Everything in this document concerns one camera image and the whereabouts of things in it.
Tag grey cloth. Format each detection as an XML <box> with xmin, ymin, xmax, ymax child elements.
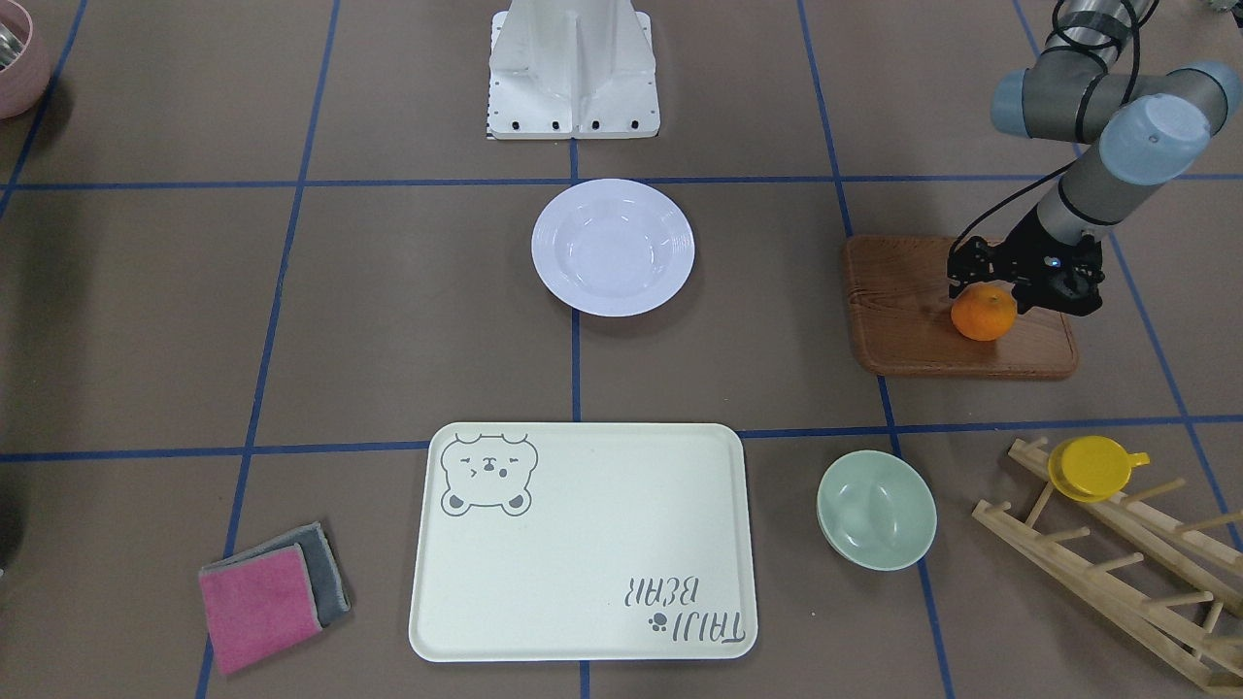
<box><xmin>200</xmin><ymin>521</ymin><xmax>351</xmax><ymax>627</ymax></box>

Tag brown wooden tray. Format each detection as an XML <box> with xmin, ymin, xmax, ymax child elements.
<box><xmin>842</xmin><ymin>235</ymin><xmax>1079</xmax><ymax>381</ymax></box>

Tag white plate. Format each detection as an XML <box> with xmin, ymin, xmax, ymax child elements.
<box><xmin>531</xmin><ymin>179</ymin><xmax>696</xmax><ymax>317</ymax></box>

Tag pink cloth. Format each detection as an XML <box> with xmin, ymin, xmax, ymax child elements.
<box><xmin>198</xmin><ymin>545</ymin><xmax>323</xmax><ymax>674</ymax></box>

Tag wooden cup drying rack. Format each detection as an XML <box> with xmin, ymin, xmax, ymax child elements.
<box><xmin>971</xmin><ymin>438</ymin><xmax>1242</xmax><ymax>698</ymax></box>

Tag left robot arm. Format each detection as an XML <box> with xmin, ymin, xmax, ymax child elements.
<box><xmin>989</xmin><ymin>1</ymin><xmax>1241</xmax><ymax>316</ymax></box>

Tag cream bear tray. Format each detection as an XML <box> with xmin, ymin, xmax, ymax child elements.
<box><xmin>408</xmin><ymin>423</ymin><xmax>758</xmax><ymax>663</ymax></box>

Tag pink bowl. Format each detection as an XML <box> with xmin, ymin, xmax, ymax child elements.
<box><xmin>1</xmin><ymin>1</ymin><xmax>52</xmax><ymax>119</ymax></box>

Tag green bowl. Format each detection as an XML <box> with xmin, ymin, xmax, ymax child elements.
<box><xmin>815</xmin><ymin>449</ymin><xmax>938</xmax><ymax>572</ymax></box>

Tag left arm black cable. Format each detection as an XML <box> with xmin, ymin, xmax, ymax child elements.
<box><xmin>947</xmin><ymin>0</ymin><xmax>1142</xmax><ymax>267</ymax></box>

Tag yellow mug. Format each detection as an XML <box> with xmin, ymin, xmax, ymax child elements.
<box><xmin>1045</xmin><ymin>435</ymin><xmax>1151</xmax><ymax>502</ymax></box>

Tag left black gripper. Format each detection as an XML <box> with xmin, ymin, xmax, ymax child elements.
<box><xmin>1009</xmin><ymin>209</ymin><xmax>1104</xmax><ymax>316</ymax></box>

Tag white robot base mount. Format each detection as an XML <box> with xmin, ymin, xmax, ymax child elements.
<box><xmin>486</xmin><ymin>1</ymin><xmax>661</xmax><ymax>141</ymax></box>

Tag orange fruit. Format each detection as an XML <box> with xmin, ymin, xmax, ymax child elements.
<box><xmin>950</xmin><ymin>284</ymin><xmax>1021</xmax><ymax>342</ymax></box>

